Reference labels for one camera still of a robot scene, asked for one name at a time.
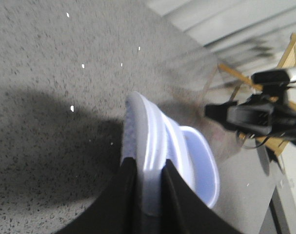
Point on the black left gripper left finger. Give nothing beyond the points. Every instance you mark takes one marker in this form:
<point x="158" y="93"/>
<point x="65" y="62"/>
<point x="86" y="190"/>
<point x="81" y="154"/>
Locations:
<point x="112" y="211"/>

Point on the wooden stand frame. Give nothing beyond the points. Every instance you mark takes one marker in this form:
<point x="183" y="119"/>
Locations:
<point x="288" y="60"/>

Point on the black camera on mount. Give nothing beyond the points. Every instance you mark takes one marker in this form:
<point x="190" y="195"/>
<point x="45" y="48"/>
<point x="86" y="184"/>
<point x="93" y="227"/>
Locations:
<point x="267" y="114"/>

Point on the light blue slipper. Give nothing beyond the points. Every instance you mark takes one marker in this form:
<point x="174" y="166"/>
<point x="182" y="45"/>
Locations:
<point x="150" y="138"/>

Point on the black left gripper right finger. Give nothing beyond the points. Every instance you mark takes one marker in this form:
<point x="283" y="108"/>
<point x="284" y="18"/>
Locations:
<point x="183" y="212"/>

